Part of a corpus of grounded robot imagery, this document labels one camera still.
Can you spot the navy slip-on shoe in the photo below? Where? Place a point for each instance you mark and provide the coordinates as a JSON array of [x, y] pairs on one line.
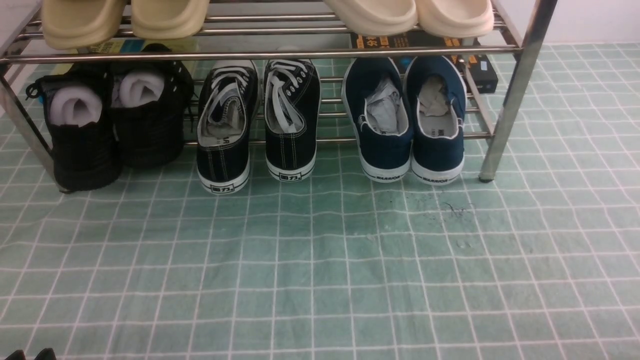
[[375, 103], [436, 95]]

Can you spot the silver metal shoe rack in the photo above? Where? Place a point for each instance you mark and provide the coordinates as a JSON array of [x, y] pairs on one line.
[[525, 51]]

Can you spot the black canvas sneaker right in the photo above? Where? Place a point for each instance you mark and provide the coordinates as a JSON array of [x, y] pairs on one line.
[[291, 107]]

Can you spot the black canvas sneaker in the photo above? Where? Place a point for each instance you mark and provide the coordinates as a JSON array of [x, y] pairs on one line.
[[229, 100], [291, 107]]

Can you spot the black canvas sneaker left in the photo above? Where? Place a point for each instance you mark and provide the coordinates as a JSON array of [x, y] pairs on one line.
[[229, 100]]

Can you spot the cream slipper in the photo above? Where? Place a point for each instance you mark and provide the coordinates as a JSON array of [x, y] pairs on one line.
[[376, 18], [456, 18]]

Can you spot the green yellow book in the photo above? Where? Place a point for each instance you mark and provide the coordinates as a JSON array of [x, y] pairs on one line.
[[131, 45]]

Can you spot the black mesh sneaker right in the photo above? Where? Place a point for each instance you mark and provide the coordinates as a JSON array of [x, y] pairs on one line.
[[149, 101]]

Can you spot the black mesh sneaker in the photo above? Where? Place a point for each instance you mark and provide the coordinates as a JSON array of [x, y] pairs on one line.
[[76, 113], [149, 101]]

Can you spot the black book orange text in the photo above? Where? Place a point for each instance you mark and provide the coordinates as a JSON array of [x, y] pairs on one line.
[[482, 71]]

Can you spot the cream slipper far right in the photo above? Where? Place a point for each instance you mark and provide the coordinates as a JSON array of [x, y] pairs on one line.
[[456, 18]]

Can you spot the tan slipper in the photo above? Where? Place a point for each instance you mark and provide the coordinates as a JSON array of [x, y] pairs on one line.
[[73, 24], [167, 19]]

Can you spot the green checkered floor cloth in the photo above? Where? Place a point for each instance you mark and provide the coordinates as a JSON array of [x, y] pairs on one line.
[[540, 264]]

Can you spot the black mesh sneaker left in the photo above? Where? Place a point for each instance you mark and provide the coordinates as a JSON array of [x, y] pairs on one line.
[[76, 113]]

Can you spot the tan slipper far left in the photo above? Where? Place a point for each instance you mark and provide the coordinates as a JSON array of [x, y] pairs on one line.
[[73, 24]]

